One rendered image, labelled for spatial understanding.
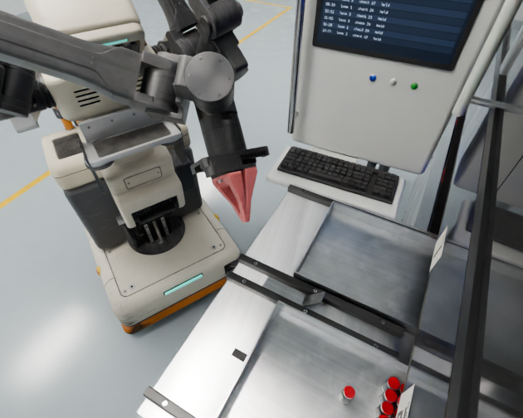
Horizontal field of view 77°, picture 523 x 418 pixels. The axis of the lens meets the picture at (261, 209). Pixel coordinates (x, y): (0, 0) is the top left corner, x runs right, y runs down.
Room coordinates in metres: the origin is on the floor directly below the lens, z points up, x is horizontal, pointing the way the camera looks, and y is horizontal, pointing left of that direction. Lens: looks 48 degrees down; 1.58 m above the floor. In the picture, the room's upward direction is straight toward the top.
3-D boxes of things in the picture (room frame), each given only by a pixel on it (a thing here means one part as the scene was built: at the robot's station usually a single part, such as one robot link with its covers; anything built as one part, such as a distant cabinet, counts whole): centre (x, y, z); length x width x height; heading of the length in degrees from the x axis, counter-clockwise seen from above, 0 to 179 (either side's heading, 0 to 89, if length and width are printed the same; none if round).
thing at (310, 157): (0.86, -0.26, 0.82); 0.40 x 0.14 x 0.02; 65
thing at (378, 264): (0.44, -0.29, 0.90); 0.34 x 0.26 x 0.04; 62
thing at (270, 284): (0.36, -0.07, 0.91); 0.14 x 0.03 x 0.06; 61
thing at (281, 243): (0.32, -0.14, 0.87); 0.70 x 0.48 x 0.02; 152
